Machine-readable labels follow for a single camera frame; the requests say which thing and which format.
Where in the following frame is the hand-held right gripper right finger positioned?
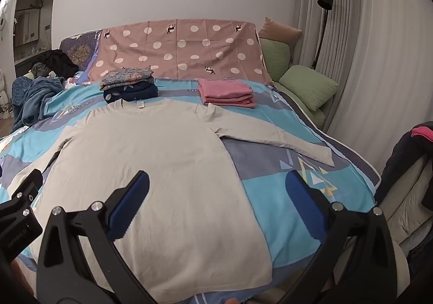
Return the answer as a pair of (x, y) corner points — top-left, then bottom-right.
(281, 170), (397, 304)

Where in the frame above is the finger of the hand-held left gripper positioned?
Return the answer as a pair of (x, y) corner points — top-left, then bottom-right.
(0, 169), (44, 218)

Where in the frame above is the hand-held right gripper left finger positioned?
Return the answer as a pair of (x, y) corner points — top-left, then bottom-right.
(37, 170), (159, 304)

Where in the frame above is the beige long-sleeve shirt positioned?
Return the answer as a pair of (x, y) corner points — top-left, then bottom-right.
(32, 99), (335, 298)

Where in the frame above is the pile of dark clothes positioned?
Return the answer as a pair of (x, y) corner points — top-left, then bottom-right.
(32, 49), (79, 79)

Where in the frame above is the teal fleece blanket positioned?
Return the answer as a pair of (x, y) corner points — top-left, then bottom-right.
(12, 76), (65, 132)

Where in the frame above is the beige chair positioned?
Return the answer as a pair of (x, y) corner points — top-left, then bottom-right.
(375, 153), (433, 259)

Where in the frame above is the dark jacket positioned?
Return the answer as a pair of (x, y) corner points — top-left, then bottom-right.
(374, 121), (433, 210)

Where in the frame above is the folded navy garment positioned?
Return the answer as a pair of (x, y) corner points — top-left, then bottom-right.
(103, 82), (159, 104)

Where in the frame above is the green pillow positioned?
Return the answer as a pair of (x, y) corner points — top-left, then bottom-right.
(278, 65), (339, 112)
(260, 38), (292, 81)

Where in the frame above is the folded coral garment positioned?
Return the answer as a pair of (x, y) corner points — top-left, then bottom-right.
(203, 96), (257, 109)

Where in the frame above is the folded floral garment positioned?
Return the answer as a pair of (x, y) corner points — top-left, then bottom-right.
(100, 66), (154, 91)

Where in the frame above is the folded pink garment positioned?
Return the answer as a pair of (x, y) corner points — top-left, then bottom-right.
(198, 78), (254, 104)

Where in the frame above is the bright pink cloth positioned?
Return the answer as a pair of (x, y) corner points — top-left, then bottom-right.
(411, 125), (433, 142)

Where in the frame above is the navy gold patterned cover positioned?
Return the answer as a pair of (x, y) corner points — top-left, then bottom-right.
(59, 29), (102, 83)

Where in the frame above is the grey curtain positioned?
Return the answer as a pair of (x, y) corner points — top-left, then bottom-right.
(296, 0), (433, 196)

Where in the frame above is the pink polka dot sheet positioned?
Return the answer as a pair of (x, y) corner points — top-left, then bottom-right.
(86, 19), (274, 86)

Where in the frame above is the tan pillow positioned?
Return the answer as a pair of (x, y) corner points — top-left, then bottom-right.
(259, 17), (303, 45)

